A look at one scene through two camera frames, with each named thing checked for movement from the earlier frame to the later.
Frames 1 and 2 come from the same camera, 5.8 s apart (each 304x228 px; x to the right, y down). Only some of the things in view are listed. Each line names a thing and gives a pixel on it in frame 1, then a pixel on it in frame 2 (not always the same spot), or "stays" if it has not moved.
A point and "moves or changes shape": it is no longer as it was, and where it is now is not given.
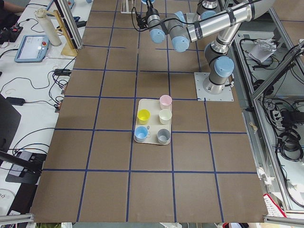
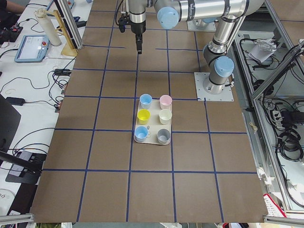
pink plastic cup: [166, 102] stays
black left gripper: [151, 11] -> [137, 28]
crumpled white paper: [262, 49] stays
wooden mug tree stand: [69, 48] stays
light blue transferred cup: [145, 1] moves or changes shape
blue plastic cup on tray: [140, 133] stays
